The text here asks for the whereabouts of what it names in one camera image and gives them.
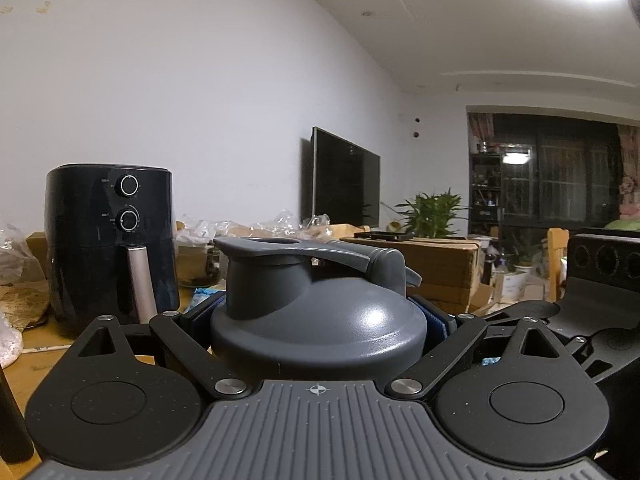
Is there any clear bag of grains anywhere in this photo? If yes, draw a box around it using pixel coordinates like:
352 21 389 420
1 219 49 368

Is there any green potted plant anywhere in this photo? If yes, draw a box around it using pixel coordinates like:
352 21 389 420
381 190 466 238

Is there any clear bag of flatbread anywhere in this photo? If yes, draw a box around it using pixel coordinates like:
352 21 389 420
176 209 333 247

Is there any brown cardboard box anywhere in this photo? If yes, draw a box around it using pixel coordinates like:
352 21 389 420
343 236 484 314

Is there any clear shaker bottle grey lid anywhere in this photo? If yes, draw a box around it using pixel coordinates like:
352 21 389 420
210 237 427 386

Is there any black flat television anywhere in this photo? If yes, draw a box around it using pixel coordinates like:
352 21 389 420
300 127 381 226

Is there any black air fryer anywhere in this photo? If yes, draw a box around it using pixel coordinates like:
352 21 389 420
44 164 180 333

